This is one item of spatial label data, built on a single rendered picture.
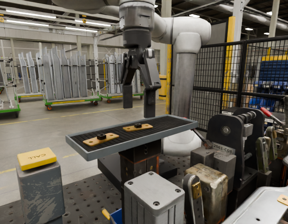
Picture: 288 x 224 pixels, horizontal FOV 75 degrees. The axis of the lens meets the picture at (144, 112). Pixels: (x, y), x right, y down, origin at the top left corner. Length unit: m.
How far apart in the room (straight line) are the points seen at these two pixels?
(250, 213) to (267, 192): 0.12
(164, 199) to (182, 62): 0.79
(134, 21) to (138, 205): 0.40
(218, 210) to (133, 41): 0.45
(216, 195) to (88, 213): 0.65
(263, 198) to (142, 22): 0.54
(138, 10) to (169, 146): 0.76
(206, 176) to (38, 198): 0.36
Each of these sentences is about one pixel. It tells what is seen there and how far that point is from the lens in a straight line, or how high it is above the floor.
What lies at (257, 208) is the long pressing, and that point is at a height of 1.00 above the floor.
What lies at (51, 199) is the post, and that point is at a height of 1.08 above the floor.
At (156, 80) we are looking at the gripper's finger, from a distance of 0.44.
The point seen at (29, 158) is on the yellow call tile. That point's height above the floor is 1.16.
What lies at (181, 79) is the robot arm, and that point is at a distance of 1.03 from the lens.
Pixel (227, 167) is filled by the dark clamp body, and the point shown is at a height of 1.06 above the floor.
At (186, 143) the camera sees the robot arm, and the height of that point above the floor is 0.93.
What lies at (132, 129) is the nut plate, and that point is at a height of 1.16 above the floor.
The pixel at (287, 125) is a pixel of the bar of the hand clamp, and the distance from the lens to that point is 1.04.
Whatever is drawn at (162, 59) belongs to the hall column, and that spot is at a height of 1.76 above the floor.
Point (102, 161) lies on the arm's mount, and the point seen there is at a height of 0.77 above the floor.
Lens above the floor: 1.32
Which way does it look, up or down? 13 degrees down
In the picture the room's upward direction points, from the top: straight up
